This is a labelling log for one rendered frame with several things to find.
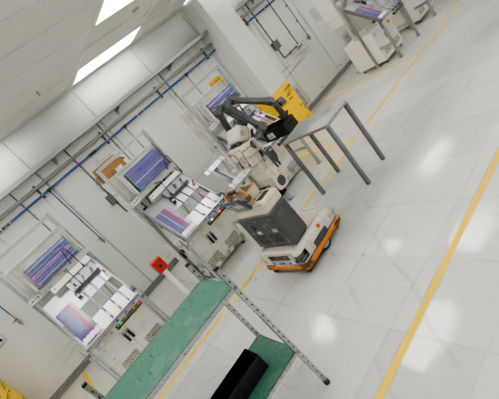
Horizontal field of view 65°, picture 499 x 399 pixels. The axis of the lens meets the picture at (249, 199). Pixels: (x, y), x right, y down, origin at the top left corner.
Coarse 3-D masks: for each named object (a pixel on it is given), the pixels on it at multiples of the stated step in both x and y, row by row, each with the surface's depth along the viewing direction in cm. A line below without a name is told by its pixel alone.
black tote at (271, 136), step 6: (282, 120) 381; (294, 120) 369; (270, 126) 397; (276, 126) 391; (282, 126) 362; (288, 126) 364; (294, 126) 368; (264, 132) 409; (270, 132) 378; (276, 132) 373; (282, 132) 368; (288, 132) 364; (270, 138) 384; (276, 138) 378
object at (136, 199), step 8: (136, 136) 470; (128, 144) 465; (120, 152) 458; (112, 160) 453; (104, 168) 447; (120, 176) 449; (128, 184) 454; (136, 192) 457; (136, 200) 460; (200, 264) 462
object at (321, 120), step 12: (336, 108) 404; (348, 108) 407; (312, 120) 430; (324, 120) 400; (300, 132) 425; (312, 132) 401; (372, 144) 422; (348, 156) 397; (384, 156) 429; (336, 168) 480; (360, 168) 403; (312, 180) 456; (324, 192) 462
